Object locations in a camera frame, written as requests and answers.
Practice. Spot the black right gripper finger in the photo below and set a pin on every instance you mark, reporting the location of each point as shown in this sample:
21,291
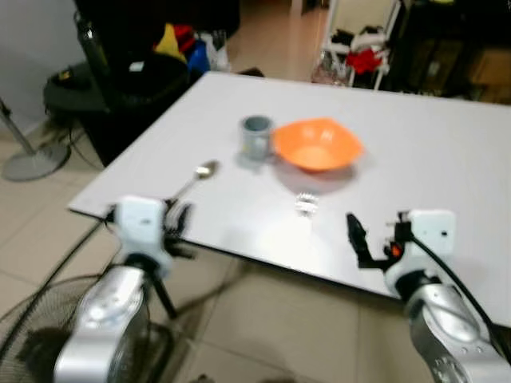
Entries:
392,230
356,233

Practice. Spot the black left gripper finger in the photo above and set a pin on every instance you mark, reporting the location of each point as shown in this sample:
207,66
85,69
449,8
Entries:
174,219
188,219

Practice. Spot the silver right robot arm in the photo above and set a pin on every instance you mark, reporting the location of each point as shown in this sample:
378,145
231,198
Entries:
449,329

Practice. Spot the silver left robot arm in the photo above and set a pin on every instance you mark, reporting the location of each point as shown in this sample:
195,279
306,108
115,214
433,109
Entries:
104,319

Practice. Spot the metal spoon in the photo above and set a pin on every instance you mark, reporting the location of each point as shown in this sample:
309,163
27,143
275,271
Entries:
204,169

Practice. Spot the black table leg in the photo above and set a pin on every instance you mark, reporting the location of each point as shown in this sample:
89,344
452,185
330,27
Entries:
165,297

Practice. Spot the metal fork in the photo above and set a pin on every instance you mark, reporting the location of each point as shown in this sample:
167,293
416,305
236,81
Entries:
306,203

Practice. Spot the orange plastic bowl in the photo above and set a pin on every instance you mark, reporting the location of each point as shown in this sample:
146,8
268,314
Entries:
318,145

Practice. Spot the grey cup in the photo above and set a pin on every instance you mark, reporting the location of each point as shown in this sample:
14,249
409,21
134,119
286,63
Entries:
256,140

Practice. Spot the black bag with white label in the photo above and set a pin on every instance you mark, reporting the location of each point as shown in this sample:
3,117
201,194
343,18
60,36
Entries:
152,78

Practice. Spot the grey round stand base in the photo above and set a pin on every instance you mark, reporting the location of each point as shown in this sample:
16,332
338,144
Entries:
36,159

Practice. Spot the black round side table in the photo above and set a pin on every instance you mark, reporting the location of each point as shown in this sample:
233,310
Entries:
76,92

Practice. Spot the red cloth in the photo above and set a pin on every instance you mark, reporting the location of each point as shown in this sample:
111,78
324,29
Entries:
366,60

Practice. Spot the black floor fan grille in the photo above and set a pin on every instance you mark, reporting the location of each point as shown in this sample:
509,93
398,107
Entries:
32,343

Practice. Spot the yellow cloth item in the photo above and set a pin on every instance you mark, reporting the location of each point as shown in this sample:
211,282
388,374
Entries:
169,44

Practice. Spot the brown cardboard box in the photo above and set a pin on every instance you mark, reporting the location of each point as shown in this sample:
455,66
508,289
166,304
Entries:
490,68

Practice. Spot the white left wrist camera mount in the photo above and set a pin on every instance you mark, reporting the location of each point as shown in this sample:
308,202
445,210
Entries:
140,225

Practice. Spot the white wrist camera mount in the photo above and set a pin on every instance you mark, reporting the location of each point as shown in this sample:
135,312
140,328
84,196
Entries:
140,225
431,233

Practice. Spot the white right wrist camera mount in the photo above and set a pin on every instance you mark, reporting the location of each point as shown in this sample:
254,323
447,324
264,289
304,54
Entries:
431,233

